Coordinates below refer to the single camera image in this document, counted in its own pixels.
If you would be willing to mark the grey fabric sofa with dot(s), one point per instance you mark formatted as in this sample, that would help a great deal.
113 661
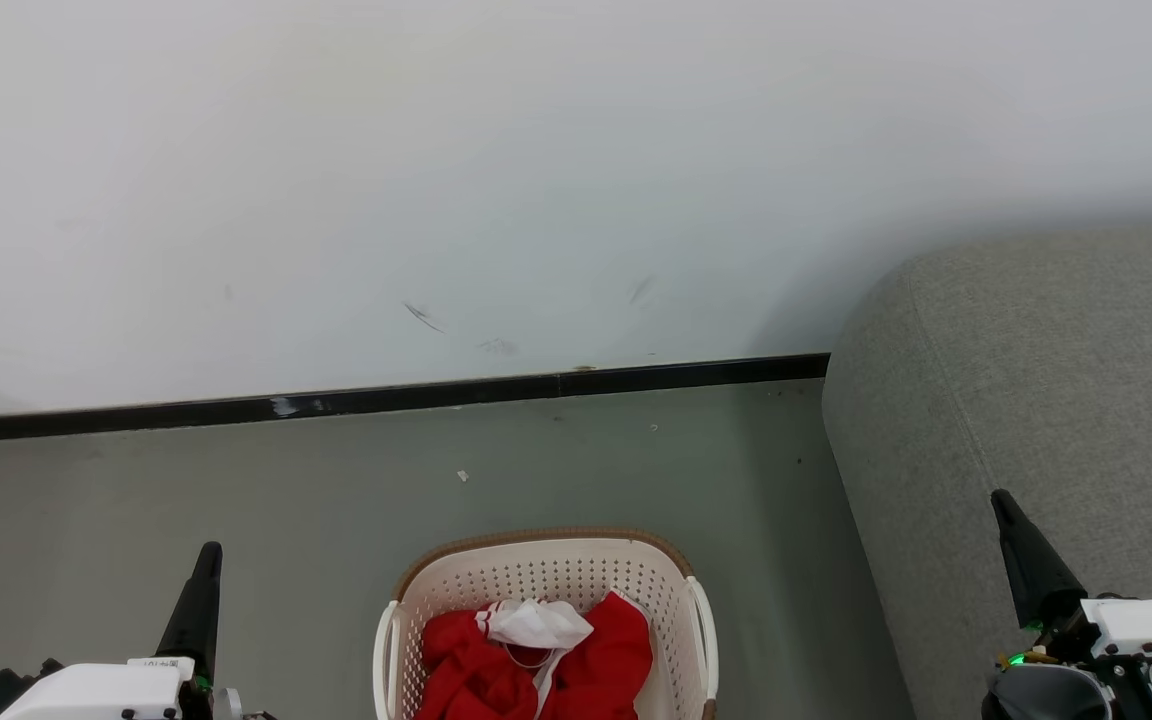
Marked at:
1036 380

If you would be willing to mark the black skirting board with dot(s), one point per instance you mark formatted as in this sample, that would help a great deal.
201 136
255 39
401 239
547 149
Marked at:
386 397

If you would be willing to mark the white laundry basket brown rim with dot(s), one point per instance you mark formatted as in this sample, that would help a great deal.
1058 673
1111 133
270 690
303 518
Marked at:
536 575

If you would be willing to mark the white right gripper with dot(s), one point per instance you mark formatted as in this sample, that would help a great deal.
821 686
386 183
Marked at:
1146 625

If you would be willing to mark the red and white garment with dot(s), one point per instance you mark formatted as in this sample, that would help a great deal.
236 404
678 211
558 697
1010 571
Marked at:
606 660

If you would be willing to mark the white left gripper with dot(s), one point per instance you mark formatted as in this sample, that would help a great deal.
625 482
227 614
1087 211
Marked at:
86 692

